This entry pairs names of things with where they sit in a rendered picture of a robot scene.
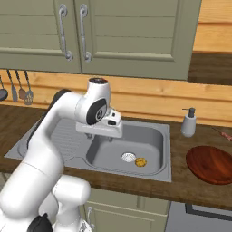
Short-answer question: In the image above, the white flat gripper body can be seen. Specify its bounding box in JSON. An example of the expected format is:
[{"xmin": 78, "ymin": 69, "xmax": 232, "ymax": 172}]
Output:
[{"xmin": 74, "ymin": 120, "xmax": 124, "ymax": 140}]

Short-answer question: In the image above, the yellow squash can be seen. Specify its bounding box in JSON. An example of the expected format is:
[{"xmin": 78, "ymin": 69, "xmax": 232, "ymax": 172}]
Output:
[{"xmin": 134, "ymin": 157, "xmax": 148, "ymax": 169}]

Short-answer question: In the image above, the grey steel sink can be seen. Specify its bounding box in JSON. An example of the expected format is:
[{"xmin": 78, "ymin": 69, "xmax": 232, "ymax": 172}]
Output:
[{"xmin": 4, "ymin": 117, "xmax": 173, "ymax": 183}]

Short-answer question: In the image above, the green base cupboard door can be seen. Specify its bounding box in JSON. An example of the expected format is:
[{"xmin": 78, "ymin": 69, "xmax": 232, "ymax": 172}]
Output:
[{"xmin": 79, "ymin": 187, "xmax": 170, "ymax": 232}]

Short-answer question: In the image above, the brown wooden bowl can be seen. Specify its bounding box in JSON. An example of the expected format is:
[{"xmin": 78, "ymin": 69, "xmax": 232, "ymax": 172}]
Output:
[{"xmin": 185, "ymin": 145, "xmax": 232, "ymax": 186}]

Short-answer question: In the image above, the hanging slotted grey spatula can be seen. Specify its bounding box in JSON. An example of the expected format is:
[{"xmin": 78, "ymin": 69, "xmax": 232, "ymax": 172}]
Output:
[{"xmin": 23, "ymin": 70, "xmax": 34, "ymax": 106}]

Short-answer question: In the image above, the grey soap dispenser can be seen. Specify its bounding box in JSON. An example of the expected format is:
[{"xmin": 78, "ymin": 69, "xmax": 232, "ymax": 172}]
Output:
[{"xmin": 180, "ymin": 107, "xmax": 198, "ymax": 139}]

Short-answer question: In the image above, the hanging brown turner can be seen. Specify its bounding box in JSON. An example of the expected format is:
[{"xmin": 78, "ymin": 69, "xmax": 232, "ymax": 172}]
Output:
[{"xmin": 14, "ymin": 70, "xmax": 28, "ymax": 101}]

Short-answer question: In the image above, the hanging dark ladle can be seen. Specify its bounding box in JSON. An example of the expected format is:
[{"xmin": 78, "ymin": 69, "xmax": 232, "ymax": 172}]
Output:
[{"xmin": 0, "ymin": 74, "xmax": 9, "ymax": 102}]

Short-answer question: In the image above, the thin pinkish brown stick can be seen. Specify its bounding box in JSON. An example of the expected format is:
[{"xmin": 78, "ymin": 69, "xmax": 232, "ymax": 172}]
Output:
[{"xmin": 210, "ymin": 126, "xmax": 232, "ymax": 142}]

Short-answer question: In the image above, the grey dishwasher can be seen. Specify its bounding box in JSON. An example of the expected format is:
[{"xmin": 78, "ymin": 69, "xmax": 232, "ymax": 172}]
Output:
[{"xmin": 164, "ymin": 201, "xmax": 232, "ymax": 232}]

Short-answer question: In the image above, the dark wooden shelf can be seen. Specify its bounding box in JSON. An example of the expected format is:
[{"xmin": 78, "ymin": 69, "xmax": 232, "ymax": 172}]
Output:
[{"xmin": 187, "ymin": 52, "xmax": 232, "ymax": 87}]

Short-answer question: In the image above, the grey base cupboard handle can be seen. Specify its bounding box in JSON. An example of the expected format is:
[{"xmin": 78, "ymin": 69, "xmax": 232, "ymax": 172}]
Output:
[{"xmin": 86, "ymin": 206, "xmax": 96, "ymax": 232}]

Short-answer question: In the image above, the grey curved door handle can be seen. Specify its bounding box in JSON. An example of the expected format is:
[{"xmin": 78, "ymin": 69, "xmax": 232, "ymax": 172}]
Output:
[
  {"xmin": 78, "ymin": 3, "xmax": 92, "ymax": 63},
  {"xmin": 58, "ymin": 3, "xmax": 74, "ymax": 63}
]

